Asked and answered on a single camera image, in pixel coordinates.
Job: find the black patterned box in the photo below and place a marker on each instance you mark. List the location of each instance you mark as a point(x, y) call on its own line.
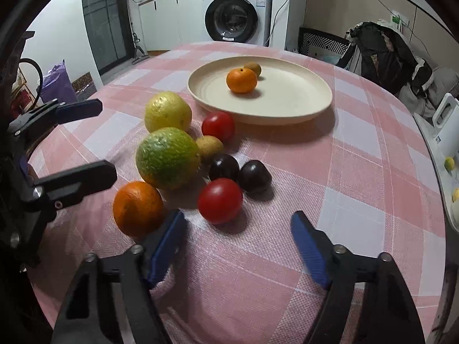
point(315, 39)

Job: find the patterned cardboard box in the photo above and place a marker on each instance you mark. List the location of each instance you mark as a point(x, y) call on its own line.
point(84, 83)

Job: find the red tomato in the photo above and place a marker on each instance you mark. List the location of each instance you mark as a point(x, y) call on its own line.
point(220, 200)
point(218, 126)

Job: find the green mottled orange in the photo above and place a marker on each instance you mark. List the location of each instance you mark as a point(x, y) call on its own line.
point(166, 157)

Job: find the dark purple plum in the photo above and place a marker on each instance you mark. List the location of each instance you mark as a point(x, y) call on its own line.
point(224, 166)
point(255, 175)

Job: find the small yellow lemon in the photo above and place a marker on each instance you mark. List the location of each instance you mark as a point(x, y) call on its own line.
point(449, 163)
point(455, 195)

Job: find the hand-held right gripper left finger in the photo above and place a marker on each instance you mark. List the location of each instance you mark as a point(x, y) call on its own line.
point(167, 249)

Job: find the cream round plate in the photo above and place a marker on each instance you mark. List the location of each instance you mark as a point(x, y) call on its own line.
point(287, 95)

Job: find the white electric kettle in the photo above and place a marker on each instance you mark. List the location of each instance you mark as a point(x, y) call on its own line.
point(446, 114)

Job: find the small brown kiwi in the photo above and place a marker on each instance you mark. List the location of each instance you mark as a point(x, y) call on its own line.
point(254, 68)
point(211, 147)

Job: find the pink checkered tablecloth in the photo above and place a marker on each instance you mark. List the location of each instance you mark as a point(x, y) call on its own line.
point(358, 186)

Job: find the pile of dark clothing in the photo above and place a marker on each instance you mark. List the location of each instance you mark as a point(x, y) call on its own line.
point(383, 53)

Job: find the small mandarin orange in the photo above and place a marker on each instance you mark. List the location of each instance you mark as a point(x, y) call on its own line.
point(242, 80)

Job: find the floor mop head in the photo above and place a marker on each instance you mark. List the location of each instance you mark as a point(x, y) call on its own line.
point(139, 52)

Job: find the white side counter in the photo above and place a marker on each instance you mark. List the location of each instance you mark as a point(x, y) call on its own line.
point(430, 139)

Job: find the white wall socket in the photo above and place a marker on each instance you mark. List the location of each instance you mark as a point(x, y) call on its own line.
point(398, 19)

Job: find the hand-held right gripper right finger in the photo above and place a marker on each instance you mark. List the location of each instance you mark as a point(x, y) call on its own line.
point(309, 252)

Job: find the purple plastic bag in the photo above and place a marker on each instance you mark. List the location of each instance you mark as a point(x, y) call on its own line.
point(57, 86)

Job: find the white base cabinet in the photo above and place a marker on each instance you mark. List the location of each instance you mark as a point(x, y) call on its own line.
point(161, 21)

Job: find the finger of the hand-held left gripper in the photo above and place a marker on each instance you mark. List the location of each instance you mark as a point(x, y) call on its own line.
point(77, 110)
point(84, 180)

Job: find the dark framed glass door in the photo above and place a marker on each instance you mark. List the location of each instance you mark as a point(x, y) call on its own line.
point(104, 25)

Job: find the large orange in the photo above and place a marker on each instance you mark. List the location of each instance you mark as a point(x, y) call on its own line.
point(138, 208)

